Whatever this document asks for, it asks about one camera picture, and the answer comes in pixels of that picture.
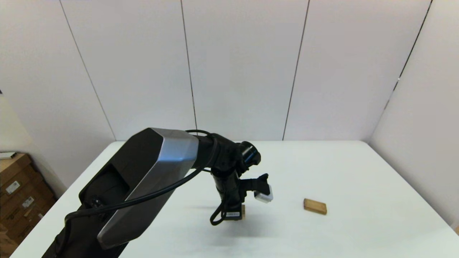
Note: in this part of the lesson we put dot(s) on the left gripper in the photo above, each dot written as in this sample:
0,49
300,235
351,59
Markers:
231,197

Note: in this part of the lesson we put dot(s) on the arched wooden building block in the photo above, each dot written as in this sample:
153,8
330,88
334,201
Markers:
243,212

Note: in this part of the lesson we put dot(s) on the rectangular wooden building block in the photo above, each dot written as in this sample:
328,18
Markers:
315,206

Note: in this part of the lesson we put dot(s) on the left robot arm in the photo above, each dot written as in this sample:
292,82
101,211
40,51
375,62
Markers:
150,172

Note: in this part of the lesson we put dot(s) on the brown cardboard box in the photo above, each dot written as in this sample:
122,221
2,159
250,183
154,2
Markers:
5,247
16,171
25,211

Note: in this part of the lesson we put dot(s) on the flat white object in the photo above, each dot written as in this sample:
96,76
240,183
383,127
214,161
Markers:
7,155

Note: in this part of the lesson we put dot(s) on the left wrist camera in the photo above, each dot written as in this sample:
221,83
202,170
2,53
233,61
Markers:
263,195

